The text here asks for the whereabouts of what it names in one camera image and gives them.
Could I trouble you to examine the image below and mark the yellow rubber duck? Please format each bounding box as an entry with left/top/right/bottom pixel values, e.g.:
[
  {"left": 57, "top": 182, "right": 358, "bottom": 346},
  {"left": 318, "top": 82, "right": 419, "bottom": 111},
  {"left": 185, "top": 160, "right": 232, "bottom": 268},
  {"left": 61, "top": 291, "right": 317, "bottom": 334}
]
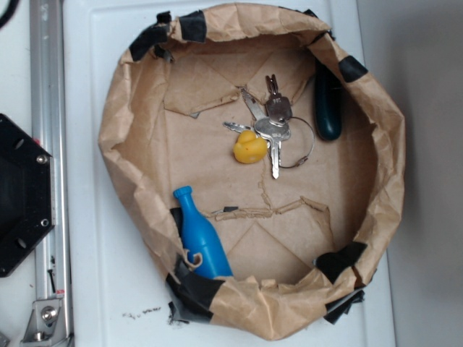
[{"left": 233, "top": 130, "right": 268, "bottom": 164}]

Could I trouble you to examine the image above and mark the silver key pointing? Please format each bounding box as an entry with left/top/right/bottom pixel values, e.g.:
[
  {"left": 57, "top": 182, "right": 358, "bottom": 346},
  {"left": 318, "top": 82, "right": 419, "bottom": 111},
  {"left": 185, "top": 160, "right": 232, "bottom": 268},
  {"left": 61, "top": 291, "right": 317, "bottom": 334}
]
[
  {"left": 223, "top": 121, "right": 255, "bottom": 133},
  {"left": 240, "top": 88, "right": 266, "bottom": 121}
]

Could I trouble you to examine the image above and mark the silver key pointing down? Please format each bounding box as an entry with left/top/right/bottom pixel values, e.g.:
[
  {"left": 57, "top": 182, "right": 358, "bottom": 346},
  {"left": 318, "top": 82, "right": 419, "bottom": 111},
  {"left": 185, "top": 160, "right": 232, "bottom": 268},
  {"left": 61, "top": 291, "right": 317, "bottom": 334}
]
[{"left": 255, "top": 117, "right": 291, "bottom": 179}]

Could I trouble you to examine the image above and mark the silver key pointing upper left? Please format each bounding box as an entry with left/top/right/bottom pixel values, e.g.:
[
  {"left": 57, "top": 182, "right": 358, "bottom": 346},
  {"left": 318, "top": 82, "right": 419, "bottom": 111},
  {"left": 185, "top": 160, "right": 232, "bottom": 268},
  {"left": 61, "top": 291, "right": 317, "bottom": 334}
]
[{"left": 240, "top": 88, "right": 266, "bottom": 121}]

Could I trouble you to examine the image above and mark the brown paper bag bin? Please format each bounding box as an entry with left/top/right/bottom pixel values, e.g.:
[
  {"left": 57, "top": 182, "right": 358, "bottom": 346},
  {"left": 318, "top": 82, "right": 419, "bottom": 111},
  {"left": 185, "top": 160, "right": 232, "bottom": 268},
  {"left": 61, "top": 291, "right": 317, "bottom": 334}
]
[{"left": 98, "top": 4, "right": 405, "bottom": 340}]

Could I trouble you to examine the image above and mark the blue plastic bottle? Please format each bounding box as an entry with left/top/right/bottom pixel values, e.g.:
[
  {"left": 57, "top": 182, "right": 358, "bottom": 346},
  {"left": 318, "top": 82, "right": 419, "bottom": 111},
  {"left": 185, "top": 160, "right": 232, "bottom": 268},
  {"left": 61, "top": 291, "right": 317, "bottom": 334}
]
[{"left": 173, "top": 186, "right": 233, "bottom": 279}]

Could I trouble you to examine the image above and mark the square-head silver key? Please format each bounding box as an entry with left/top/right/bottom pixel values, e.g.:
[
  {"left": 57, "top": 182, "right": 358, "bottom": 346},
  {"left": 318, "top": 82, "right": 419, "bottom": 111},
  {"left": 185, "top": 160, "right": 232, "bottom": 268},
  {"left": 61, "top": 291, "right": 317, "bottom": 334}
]
[{"left": 266, "top": 74, "right": 293, "bottom": 126}]

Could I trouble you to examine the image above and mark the dark green oblong object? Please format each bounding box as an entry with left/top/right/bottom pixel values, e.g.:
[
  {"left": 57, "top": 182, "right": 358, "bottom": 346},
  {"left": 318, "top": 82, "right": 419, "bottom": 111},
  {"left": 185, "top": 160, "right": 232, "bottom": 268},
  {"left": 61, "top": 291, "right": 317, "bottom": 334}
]
[{"left": 315, "top": 60, "right": 342, "bottom": 141}]

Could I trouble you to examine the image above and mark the white tray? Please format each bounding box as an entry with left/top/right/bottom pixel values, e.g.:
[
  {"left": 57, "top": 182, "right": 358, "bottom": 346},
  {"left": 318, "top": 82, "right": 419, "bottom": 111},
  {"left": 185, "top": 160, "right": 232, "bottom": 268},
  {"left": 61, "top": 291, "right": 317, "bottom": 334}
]
[{"left": 63, "top": 1, "right": 396, "bottom": 346}]

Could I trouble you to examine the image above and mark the wire key ring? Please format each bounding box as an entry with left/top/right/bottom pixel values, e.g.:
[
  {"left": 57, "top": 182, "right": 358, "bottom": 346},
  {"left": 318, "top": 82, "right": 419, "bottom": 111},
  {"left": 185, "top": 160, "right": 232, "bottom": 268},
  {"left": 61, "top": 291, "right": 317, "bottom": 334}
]
[{"left": 279, "top": 116, "right": 316, "bottom": 169}]

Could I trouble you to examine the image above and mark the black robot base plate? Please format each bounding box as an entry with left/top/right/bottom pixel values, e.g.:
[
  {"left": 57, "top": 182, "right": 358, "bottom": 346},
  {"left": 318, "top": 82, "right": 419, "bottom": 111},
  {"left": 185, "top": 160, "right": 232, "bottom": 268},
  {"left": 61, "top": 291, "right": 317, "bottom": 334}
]
[{"left": 0, "top": 114, "right": 54, "bottom": 278}]

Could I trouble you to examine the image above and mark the aluminium extrusion rail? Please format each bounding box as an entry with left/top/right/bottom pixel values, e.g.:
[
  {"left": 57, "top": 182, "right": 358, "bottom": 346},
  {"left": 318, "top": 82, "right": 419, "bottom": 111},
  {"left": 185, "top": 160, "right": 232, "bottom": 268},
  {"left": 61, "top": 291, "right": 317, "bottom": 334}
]
[{"left": 30, "top": 1, "right": 75, "bottom": 346}]

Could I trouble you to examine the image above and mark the metal corner bracket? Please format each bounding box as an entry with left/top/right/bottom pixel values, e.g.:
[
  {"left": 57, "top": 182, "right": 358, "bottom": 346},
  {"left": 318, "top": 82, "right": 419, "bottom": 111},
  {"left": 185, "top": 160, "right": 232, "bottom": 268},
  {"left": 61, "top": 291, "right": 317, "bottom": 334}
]
[{"left": 20, "top": 299, "right": 67, "bottom": 346}]

